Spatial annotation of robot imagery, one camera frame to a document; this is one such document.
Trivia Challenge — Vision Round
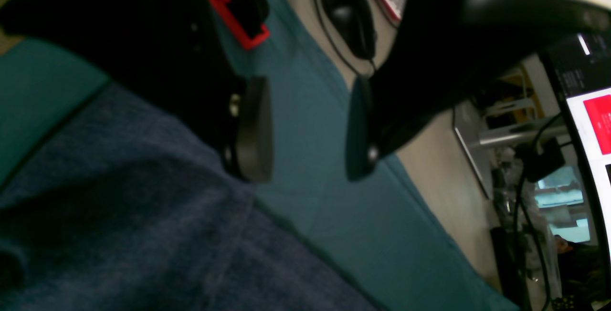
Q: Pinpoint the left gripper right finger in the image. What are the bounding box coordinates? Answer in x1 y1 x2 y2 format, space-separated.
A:
345 0 610 181

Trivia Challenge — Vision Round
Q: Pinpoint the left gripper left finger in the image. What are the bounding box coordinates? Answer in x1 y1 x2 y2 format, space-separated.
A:
1 0 274 182

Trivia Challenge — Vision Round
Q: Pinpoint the blue-grey T-shirt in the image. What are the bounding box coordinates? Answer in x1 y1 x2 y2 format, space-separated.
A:
1 84 376 311

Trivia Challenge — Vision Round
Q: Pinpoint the orange black clamp top right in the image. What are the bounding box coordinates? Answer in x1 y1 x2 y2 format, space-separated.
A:
209 0 270 51

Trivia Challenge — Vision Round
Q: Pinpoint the black computer mouse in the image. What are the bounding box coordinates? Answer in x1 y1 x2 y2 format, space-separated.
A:
321 0 377 61

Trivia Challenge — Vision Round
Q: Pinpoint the computer monitor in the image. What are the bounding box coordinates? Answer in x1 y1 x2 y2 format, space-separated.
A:
539 32 611 273

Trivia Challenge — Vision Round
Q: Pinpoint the teal table cloth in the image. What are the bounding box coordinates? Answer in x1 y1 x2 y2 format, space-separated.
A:
1 0 518 311

